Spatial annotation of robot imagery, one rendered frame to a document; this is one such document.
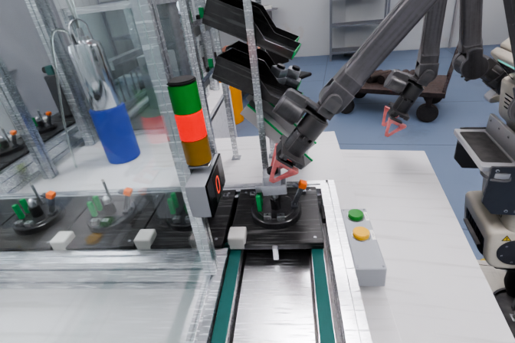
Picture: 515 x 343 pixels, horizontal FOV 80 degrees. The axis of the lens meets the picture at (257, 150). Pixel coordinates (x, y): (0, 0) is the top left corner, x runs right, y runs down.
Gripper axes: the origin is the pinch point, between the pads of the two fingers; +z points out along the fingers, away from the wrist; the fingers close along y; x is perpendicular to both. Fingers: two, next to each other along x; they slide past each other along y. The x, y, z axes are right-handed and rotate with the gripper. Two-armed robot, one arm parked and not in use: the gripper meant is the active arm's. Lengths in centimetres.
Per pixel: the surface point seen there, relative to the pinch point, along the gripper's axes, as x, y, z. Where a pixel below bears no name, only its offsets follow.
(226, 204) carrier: -4.0, -5.2, 19.8
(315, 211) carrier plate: 16.5, 0.0, 3.7
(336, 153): 35, -52, 4
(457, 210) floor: 162, -111, 14
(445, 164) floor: 178, -172, 3
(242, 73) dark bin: -19.3, -23.7, -11.7
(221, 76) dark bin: -24.1, -25.0, -7.0
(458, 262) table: 51, 9, -9
